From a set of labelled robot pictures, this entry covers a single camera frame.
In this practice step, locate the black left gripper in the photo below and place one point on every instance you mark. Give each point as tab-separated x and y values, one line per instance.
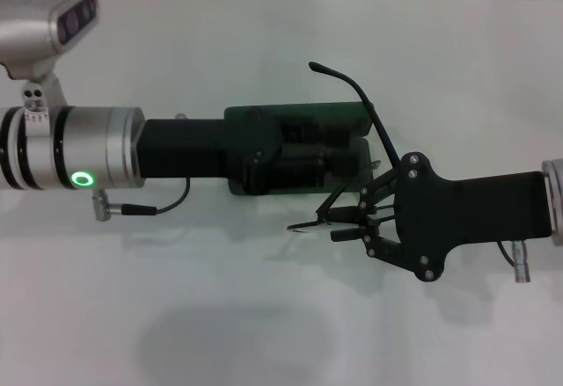
193	148

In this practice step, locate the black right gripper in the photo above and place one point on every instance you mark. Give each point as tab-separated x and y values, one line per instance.
462	210

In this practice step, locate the green glasses case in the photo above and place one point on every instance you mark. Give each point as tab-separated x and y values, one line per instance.
347	111

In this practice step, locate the black glasses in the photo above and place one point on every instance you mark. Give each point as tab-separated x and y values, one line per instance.
317	67

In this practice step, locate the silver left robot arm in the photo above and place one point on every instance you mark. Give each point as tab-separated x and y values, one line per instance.
88	148

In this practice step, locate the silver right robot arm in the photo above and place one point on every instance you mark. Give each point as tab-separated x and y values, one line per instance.
555	201

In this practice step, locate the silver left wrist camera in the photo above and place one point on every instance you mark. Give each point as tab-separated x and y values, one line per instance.
31	30

